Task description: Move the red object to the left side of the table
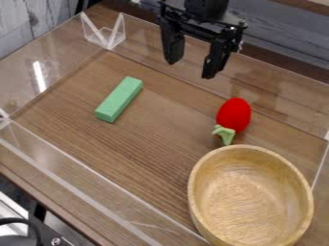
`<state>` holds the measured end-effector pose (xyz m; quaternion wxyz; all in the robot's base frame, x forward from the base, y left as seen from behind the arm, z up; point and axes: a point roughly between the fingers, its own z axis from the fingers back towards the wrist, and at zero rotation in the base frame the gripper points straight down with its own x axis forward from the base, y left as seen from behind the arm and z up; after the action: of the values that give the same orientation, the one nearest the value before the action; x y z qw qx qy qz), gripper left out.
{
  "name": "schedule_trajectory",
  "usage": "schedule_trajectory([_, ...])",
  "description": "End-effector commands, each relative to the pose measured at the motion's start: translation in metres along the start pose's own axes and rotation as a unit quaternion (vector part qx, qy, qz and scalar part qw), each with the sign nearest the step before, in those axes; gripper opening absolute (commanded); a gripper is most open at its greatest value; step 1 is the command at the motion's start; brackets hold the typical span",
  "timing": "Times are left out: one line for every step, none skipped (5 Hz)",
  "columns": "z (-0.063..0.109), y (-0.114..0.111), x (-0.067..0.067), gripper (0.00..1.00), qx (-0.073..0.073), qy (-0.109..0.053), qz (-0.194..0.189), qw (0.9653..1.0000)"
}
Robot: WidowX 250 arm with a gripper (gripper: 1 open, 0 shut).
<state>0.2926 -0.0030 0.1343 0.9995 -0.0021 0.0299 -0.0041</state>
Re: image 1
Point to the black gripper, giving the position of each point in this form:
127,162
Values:
205,20

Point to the red plush strawberry toy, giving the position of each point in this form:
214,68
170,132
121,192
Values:
232,119

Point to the green rectangular block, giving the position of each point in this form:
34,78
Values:
118,100

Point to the wooden bowl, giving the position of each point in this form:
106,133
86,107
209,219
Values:
249,198

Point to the clear acrylic corner bracket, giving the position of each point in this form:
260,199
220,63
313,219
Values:
105,37

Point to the clear acrylic enclosure wall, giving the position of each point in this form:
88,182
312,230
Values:
114,177

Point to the black metal table frame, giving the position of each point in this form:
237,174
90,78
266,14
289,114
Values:
28,226

